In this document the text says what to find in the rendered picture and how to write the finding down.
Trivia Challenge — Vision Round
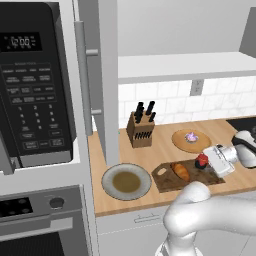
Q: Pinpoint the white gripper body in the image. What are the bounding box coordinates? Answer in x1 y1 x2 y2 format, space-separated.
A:
202 144 236 179

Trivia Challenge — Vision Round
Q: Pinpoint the red jam jar black lid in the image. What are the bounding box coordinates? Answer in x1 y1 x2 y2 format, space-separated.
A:
194 152 210 170

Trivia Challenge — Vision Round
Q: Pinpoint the golden brown croissant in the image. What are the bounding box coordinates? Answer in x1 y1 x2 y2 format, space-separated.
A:
170 161 191 183

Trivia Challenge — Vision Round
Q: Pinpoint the dark wooden cutting board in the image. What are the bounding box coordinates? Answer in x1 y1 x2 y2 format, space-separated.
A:
151 158 226 194

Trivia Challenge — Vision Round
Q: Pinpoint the grey cabinet door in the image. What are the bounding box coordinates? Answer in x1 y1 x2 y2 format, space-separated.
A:
72 0 120 168

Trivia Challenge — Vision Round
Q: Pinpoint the round wooden plate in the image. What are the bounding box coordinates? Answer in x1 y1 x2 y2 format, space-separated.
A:
171 128 213 155

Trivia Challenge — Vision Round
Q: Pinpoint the black hob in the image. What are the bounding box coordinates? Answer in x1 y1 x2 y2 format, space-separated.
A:
225 116 256 135

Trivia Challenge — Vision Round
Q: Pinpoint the wooden knife block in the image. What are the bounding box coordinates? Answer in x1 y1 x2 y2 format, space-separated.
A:
126 100 157 149

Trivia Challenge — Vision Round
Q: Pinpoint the grey bowl with brown filling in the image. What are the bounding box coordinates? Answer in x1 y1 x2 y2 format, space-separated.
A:
101 162 153 202

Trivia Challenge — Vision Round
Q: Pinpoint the white drawer front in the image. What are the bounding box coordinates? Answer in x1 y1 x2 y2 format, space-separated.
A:
95 205 172 236

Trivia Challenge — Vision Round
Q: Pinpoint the black oven knob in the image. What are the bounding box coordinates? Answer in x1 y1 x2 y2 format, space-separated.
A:
49 196 66 210

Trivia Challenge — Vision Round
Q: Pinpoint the steel oven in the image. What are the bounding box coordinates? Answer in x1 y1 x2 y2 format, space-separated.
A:
0 184 92 256

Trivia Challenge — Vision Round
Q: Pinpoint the black microwave oven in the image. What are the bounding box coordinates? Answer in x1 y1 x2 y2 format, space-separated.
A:
0 1 78 168

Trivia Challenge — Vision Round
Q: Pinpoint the grey wall outlet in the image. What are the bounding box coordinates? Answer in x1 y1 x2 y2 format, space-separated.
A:
190 79 205 97

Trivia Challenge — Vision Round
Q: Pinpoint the grey drawer handle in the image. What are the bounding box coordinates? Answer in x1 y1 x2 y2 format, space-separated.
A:
133 214 162 224

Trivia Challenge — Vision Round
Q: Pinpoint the white wall cabinet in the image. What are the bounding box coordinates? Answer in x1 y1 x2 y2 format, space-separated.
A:
117 0 256 85

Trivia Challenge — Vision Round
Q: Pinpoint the grey cabinet door handle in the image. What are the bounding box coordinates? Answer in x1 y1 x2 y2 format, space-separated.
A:
74 20 103 136

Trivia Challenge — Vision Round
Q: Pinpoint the steel oven handle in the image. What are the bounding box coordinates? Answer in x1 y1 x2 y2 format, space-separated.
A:
0 216 74 242

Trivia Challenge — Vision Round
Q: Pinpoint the grey microwave door handle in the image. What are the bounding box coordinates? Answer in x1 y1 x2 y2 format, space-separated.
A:
0 131 16 176

